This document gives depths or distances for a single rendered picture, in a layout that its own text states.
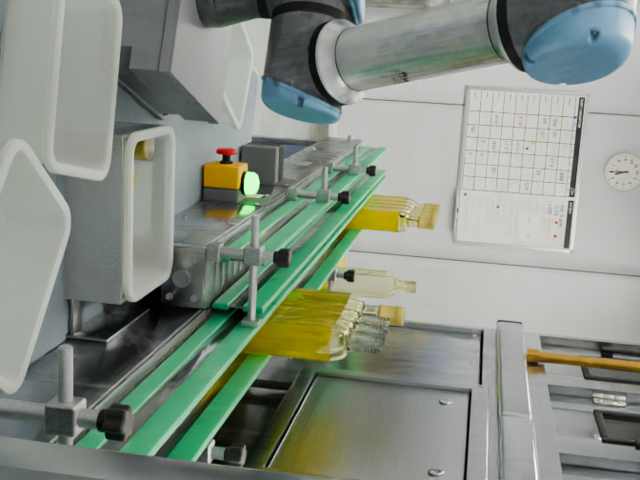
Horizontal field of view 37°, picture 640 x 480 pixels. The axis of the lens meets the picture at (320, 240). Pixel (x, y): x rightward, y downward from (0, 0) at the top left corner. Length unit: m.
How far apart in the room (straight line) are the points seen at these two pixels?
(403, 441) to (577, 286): 6.11
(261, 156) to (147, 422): 1.08
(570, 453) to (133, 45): 0.91
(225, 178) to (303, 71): 0.56
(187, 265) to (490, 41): 0.57
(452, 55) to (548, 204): 6.24
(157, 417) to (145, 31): 0.53
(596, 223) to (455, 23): 6.34
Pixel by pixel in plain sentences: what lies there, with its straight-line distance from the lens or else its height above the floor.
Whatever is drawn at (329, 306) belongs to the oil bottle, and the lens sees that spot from 1.61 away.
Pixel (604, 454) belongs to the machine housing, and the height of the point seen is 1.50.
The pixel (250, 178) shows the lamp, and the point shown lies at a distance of 1.81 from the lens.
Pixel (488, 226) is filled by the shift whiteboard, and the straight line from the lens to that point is 7.41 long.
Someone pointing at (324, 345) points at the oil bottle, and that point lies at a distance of 1.49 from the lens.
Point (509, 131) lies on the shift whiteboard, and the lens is 7.32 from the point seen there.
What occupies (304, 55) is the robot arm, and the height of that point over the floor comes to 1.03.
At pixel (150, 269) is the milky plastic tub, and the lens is 1.40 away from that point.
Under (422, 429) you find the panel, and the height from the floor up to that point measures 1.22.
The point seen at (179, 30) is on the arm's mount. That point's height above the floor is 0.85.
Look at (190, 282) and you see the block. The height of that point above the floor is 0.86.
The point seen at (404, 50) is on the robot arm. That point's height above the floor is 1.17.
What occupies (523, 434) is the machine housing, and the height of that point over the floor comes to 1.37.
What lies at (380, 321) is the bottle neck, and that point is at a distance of 1.61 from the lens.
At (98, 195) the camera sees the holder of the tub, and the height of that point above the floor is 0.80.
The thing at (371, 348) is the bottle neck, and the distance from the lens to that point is 1.50.
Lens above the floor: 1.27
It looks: 9 degrees down
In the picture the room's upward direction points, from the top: 95 degrees clockwise
